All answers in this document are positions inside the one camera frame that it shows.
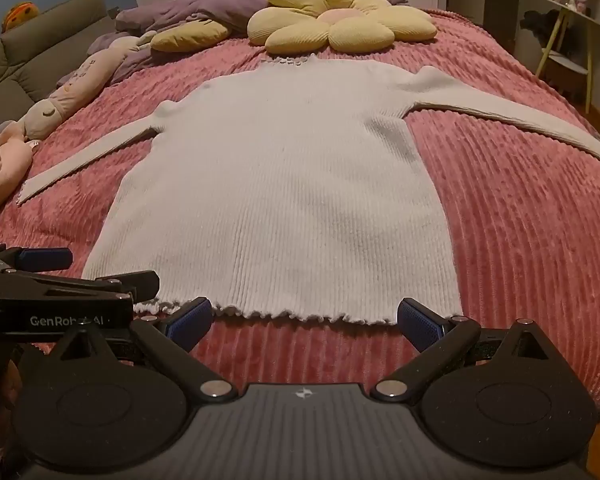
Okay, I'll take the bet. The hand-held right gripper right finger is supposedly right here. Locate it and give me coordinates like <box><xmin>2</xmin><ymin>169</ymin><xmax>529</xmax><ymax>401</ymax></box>
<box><xmin>371</xmin><ymin>297</ymin><xmax>552</xmax><ymax>403</ymax></box>

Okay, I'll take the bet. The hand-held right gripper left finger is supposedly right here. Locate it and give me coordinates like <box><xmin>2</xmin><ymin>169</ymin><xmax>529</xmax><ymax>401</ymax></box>
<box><xmin>52</xmin><ymin>296</ymin><xmax>234</xmax><ymax>404</ymax></box>

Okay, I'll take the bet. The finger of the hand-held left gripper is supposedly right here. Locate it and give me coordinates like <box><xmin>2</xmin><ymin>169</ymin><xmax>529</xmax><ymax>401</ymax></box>
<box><xmin>0</xmin><ymin>244</ymin><xmax>74</xmax><ymax>275</ymax></box>
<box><xmin>10</xmin><ymin>270</ymin><xmax>161</xmax><ymax>302</ymax></box>

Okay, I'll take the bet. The white ribbed sweater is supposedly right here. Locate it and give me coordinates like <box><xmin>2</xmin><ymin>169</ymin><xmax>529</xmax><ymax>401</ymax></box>
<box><xmin>16</xmin><ymin>55</ymin><xmax>600</xmax><ymax>327</ymax></box>

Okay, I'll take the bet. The pink ribbed blanket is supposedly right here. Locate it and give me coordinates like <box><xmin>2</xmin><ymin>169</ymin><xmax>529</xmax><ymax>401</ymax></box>
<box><xmin>0</xmin><ymin>7</ymin><xmax>600</xmax><ymax>411</ymax></box>

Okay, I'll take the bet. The long pink plush toy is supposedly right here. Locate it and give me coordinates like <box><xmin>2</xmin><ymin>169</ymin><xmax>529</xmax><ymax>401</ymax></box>
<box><xmin>22</xmin><ymin>35</ymin><xmax>156</xmax><ymax>141</ymax></box>

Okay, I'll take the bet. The grey-green sofa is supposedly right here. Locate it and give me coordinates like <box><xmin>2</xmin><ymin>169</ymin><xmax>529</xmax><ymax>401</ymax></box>
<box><xmin>0</xmin><ymin>0</ymin><xmax>116</xmax><ymax>138</ymax></box>

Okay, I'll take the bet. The orange plush toy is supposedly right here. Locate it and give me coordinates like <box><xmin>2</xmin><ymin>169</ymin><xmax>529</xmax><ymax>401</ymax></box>
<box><xmin>1</xmin><ymin>1</ymin><xmax>40</xmax><ymax>33</ymax></box>

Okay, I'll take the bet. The yellow leaf pillow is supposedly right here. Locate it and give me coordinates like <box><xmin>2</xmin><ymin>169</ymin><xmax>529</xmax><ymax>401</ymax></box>
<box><xmin>150</xmin><ymin>20</ymin><xmax>232</xmax><ymax>53</ymax></box>

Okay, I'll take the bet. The purple quilt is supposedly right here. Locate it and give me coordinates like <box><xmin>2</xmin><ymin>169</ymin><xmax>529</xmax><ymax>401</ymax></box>
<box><xmin>60</xmin><ymin>0</ymin><xmax>408</xmax><ymax>86</ymax></box>

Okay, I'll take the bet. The yellow flower pillow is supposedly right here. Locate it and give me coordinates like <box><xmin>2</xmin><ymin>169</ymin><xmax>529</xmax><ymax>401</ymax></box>
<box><xmin>247</xmin><ymin>0</ymin><xmax>438</xmax><ymax>54</ymax></box>

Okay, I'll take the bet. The black object on table shelf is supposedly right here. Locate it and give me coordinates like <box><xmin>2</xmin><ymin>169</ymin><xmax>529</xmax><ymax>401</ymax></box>
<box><xmin>520</xmin><ymin>10</ymin><xmax>568</xmax><ymax>56</ymax></box>

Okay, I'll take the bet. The white side table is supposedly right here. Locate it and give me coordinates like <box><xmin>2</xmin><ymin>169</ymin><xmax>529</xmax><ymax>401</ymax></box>
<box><xmin>535</xmin><ymin>0</ymin><xmax>600</xmax><ymax>113</ymax></box>

